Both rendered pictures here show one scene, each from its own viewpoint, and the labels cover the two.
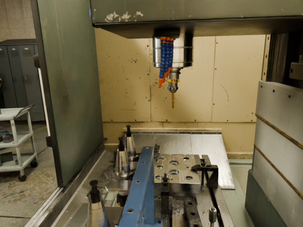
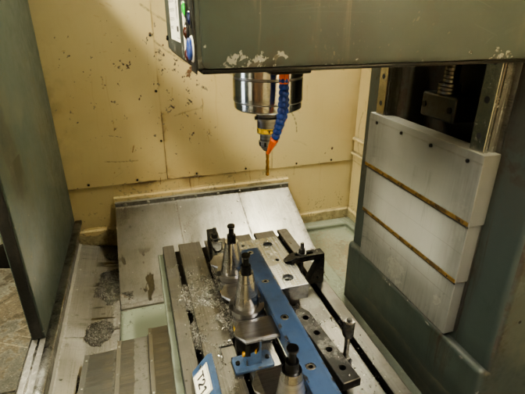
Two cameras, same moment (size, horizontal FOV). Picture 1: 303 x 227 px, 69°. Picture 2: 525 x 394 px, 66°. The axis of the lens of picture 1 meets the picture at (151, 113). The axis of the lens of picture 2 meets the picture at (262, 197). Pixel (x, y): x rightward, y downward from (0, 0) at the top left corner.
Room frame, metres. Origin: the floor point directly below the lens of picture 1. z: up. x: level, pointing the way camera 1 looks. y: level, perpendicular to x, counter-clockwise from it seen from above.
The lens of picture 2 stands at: (0.02, 0.28, 1.69)
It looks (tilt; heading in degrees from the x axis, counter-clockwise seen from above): 24 degrees down; 338
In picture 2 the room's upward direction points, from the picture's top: straight up
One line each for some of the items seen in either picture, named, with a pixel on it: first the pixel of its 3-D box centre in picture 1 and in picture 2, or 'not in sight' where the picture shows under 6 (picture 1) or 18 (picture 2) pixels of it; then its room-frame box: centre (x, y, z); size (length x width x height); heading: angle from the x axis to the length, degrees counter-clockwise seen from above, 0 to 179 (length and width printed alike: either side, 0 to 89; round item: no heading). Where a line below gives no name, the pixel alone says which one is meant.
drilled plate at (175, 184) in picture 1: (173, 171); (256, 270); (1.02, -0.11, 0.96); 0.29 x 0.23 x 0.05; 175
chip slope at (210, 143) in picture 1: (171, 161); (220, 245); (1.55, -0.15, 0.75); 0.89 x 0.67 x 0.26; 85
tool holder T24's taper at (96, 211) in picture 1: (97, 214); (291, 388); (0.35, 0.11, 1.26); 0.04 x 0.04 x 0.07
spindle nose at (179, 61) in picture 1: (172, 51); (267, 81); (0.89, -0.09, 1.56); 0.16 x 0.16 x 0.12
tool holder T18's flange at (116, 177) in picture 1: (123, 174); (246, 309); (0.57, 0.09, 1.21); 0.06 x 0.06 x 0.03
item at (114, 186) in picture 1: (118, 186); (255, 330); (0.51, 0.09, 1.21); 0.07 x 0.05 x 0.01; 85
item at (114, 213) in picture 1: (107, 215); (276, 381); (0.40, 0.10, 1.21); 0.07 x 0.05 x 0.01; 85
